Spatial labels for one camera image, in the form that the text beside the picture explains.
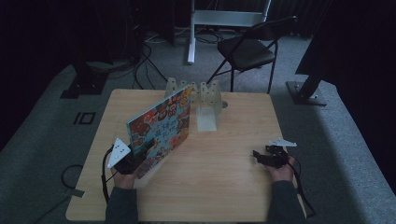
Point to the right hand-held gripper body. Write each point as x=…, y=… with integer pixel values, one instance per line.
x=277, y=154

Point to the black folding chair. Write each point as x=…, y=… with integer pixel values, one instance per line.
x=246, y=51

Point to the person's right hand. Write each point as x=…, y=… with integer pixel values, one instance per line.
x=281, y=172

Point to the white metal desk frame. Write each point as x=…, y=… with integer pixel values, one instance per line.
x=218, y=18

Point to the black stand base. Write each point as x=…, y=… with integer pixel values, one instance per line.
x=306, y=91
x=85, y=84

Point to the grey round table grommet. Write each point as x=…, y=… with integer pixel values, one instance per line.
x=224, y=104

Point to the colourful animal picture book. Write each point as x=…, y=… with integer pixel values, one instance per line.
x=162, y=130

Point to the grey tape piece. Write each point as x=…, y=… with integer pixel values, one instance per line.
x=75, y=193

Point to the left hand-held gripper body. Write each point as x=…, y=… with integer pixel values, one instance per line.
x=123, y=155

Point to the person's left hand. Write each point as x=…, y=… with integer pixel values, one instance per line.
x=124, y=179

